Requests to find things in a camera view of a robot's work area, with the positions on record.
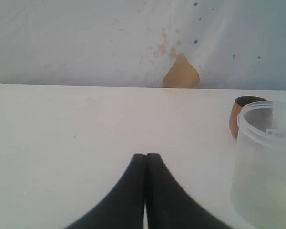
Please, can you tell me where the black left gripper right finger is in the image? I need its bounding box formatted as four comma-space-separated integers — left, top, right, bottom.
145, 153, 230, 229

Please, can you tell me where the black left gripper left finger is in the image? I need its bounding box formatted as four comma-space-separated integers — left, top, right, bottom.
67, 154, 147, 229

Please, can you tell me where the clear plastic cap cup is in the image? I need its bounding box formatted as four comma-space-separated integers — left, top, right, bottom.
230, 101, 286, 229

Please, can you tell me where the round brown wooden cup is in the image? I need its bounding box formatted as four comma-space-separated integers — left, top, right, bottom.
229, 96, 266, 139

